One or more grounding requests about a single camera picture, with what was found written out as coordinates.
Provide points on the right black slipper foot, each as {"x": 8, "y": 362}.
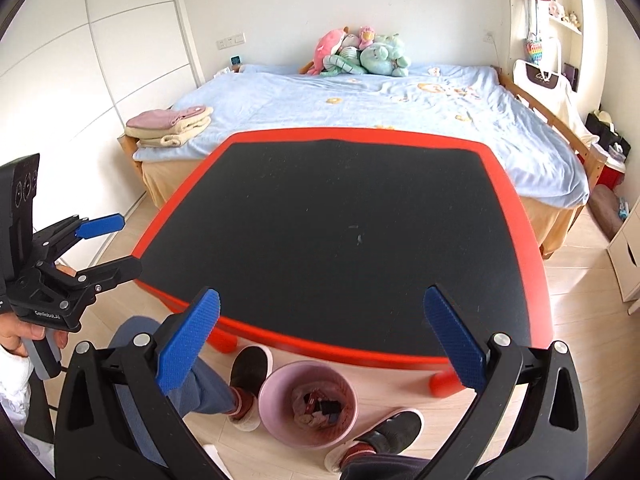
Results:
{"x": 391, "y": 435}

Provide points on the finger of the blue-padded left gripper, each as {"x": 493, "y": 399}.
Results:
{"x": 55, "y": 240}
{"x": 95, "y": 274}

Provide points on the bed with blue sheet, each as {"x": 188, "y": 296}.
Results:
{"x": 552, "y": 169}

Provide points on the pink plush toy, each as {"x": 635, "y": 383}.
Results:
{"x": 327, "y": 45}

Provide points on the rainbow small bag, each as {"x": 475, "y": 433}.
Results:
{"x": 533, "y": 50}

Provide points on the white shelf unit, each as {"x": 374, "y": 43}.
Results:
{"x": 572, "y": 32}

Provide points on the black slipper foot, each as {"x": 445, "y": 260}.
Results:
{"x": 250, "y": 369}
{"x": 391, "y": 435}

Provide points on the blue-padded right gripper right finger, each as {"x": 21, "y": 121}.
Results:
{"x": 548, "y": 439}

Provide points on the white tote bag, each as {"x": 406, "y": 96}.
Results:
{"x": 552, "y": 90}

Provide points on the striped green plush toy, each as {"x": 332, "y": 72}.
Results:
{"x": 345, "y": 61}

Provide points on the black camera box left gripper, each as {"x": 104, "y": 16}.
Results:
{"x": 18, "y": 180}

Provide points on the red-edged black table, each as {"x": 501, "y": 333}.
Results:
{"x": 322, "y": 241}

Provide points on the folded beige pink blankets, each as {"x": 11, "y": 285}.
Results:
{"x": 168, "y": 128}

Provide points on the left black slipper foot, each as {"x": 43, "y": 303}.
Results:
{"x": 250, "y": 369}

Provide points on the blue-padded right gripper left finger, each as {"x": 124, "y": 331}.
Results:
{"x": 93, "y": 438}

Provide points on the pink ribbed trash bin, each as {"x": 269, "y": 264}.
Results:
{"x": 308, "y": 405}

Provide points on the person left hand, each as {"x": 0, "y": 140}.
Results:
{"x": 13, "y": 330}

